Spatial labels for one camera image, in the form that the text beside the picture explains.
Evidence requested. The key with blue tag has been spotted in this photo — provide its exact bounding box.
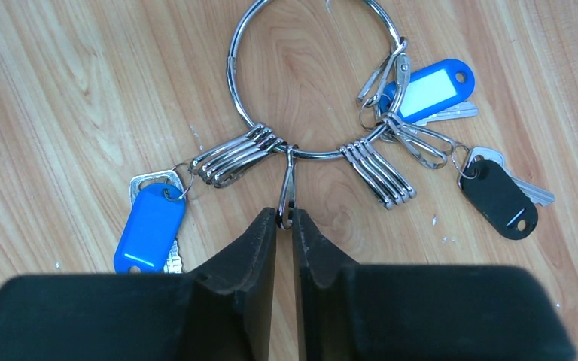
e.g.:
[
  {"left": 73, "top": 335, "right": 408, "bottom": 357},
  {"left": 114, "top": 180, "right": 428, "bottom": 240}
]
[{"left": 113, "top": 170, "right": 186, "bottom": 274}]

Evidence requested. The large metal keyring with keys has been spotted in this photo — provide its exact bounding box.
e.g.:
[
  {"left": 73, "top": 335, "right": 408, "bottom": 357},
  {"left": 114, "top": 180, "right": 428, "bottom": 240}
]
[{"left": 189, "top": 0, "right": 557, "bottom": 241}]

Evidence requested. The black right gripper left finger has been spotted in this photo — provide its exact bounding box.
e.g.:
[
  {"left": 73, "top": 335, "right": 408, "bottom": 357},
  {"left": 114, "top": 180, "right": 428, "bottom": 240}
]
[{"left": 0, "top": 208, "right": 276, "bottom": 360}]

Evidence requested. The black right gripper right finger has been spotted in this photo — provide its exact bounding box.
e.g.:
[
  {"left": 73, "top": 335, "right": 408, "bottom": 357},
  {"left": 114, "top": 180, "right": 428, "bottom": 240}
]
[{"left": 292, "top": 209, "right": 577, "bottom": 360}]

